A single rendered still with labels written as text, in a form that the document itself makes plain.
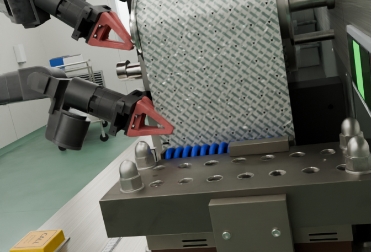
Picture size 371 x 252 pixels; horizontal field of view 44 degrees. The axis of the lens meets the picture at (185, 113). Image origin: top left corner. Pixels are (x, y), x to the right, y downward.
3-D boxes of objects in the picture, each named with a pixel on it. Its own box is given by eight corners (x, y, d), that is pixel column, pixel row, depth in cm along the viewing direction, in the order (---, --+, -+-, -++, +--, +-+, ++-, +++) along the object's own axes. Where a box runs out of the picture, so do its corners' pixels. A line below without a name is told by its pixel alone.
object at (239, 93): (165, 160, 85) (145, 61, 81) (296, 147, 78) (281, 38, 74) (164, 161, 84) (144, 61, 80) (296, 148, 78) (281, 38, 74)
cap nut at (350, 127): (338, 143, 71) (335, 115, 70) (364, 140, 70) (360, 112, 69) (340, 151, 68) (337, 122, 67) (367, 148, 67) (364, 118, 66)
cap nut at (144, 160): (139, 163, 80) (134, 139, 79) (159, 161, 79) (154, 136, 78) (132, 171, 77) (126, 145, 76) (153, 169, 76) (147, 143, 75)
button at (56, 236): (33, 241, 88) (30, 230, 87) (65, 240, 86) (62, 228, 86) (11, 262, 81) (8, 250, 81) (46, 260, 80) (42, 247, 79)
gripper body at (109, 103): (117, 138, 80) (78, 123, 81) (136, 122, 89) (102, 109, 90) (127, 104, 78) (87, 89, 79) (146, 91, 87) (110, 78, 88)
